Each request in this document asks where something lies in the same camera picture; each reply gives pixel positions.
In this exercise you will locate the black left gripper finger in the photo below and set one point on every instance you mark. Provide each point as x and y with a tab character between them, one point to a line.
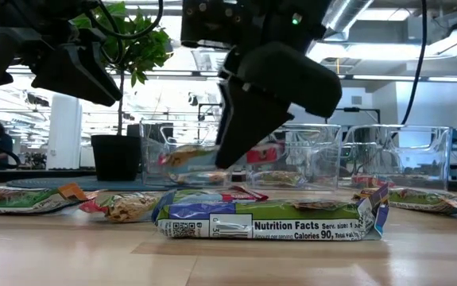
85	75

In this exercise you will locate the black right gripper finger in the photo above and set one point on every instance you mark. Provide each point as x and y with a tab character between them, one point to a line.
244	123

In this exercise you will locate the blue-ended green granola bar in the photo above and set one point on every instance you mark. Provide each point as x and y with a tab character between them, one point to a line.
277	178
272	230

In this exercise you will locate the orange-ended green granola bar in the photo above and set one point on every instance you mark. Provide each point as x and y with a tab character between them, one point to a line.
200	178
419	198
21	198

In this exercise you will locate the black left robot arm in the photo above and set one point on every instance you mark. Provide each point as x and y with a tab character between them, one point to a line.
33	12

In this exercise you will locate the black metal stand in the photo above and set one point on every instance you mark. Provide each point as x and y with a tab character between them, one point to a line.
355	109
208	105

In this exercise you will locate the black round ceiling speaker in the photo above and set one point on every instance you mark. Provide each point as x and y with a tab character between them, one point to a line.
193	99

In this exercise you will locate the white pillar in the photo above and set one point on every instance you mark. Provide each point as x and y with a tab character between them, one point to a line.
64	139

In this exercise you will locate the black background monitor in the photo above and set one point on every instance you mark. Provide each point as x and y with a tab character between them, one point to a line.
133	130

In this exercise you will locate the clear plastic bin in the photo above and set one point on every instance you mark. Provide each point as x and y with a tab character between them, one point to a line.
152	159
411	159
315	159

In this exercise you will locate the person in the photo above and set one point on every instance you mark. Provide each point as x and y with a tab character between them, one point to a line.
1	143

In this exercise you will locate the green plant with black pot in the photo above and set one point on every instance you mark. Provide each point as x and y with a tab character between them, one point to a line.
117	159

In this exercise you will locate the long ceiling light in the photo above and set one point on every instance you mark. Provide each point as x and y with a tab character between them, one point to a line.
411	78

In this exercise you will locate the silver ventilation duct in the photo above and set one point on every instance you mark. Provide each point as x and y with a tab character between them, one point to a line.
343	16

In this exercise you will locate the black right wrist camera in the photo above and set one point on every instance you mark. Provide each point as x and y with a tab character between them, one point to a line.
208	24

